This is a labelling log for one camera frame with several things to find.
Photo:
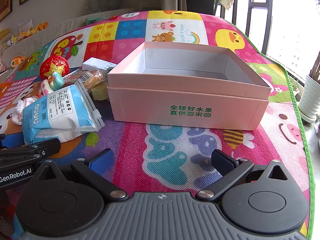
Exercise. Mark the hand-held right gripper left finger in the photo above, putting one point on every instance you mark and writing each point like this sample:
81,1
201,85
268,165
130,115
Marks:
101,160

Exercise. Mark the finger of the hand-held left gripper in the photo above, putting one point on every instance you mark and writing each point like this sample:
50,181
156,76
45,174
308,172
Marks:
12,141
42,147

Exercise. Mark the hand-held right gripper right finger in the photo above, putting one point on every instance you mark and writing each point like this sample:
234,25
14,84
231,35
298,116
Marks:
222,162

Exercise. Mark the blue and white packet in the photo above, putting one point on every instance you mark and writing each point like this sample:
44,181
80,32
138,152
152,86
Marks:
57,115

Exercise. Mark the pale yellow toy box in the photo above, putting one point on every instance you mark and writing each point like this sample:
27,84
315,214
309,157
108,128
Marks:
100,94

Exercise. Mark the pink cardboard box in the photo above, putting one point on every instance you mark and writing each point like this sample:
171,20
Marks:
190,105

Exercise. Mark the bread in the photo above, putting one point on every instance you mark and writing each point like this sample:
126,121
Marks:
96,78

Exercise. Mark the red woven ball ornament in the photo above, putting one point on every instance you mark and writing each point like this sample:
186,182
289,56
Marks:
53,66

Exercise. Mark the white lace doll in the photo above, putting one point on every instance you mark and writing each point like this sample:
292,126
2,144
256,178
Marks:
23,106

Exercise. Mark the colourful cartoon play mat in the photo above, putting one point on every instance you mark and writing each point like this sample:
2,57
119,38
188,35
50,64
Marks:
175,150

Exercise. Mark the pink pig toy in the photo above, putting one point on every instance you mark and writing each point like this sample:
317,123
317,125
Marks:
44,88

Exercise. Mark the teal toy figurine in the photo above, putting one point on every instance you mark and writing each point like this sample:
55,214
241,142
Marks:
57,82

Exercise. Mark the orange plush toy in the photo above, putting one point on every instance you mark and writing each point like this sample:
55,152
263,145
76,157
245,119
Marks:
17,61

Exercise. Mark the white plastic case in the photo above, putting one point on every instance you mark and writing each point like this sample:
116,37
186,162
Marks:
96,63

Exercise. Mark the white ribbed plant pot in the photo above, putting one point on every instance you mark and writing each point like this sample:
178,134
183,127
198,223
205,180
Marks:
310,97

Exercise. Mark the row of yellow plush toys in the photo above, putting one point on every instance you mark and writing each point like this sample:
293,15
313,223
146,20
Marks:
32,31

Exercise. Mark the beige sofa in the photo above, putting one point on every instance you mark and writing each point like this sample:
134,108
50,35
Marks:
62,25

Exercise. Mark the green cloth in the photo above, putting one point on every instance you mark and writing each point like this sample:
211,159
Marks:
96,20

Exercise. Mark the dark framed picture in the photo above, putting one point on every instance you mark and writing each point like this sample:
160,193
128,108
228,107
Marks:
5,1

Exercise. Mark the black window railing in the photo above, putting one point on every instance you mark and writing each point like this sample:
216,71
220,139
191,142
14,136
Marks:
268,12

